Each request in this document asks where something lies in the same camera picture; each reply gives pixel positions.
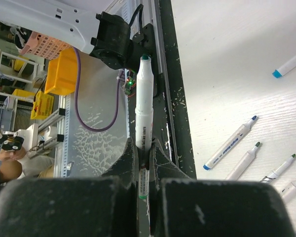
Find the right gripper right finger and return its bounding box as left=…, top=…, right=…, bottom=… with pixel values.
left=149, top=139, right=295, bottom=237

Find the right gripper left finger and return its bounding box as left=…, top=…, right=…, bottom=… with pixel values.
left=0, top=138, right=139, bottom=237

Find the light blue cap marker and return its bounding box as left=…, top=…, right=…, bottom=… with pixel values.
left=203, top=115, right=258, bottom=170

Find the pink cap marker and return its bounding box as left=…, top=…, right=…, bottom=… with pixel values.
left=281, top=180, right=296, bottom=203

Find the dark green cap marker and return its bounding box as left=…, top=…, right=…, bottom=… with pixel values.
left=135, top=54, right=154, bottom=199

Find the cyan cap marker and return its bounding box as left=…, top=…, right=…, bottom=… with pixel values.
left=272, top=55, right=296, bottom=79

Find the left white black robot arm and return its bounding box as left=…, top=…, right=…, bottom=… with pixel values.
left=0, top=0, right=153, bottom=72

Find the person in background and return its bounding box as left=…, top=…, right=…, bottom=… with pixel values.
left=0, top=148, right=54, bottom=185

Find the yellow plastic crate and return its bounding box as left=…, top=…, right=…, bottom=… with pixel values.
left=12, top=88, right=54, bottom=121

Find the yellow plastic bin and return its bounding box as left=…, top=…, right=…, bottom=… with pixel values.
left=44, top=48, right=77, bottom=96

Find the pink plastic basket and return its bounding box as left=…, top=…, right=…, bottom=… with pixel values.
left=19, top=32, right=72, bottom=60

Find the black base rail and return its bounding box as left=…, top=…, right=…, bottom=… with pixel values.
left=135, top=0, right=196, bottom=179

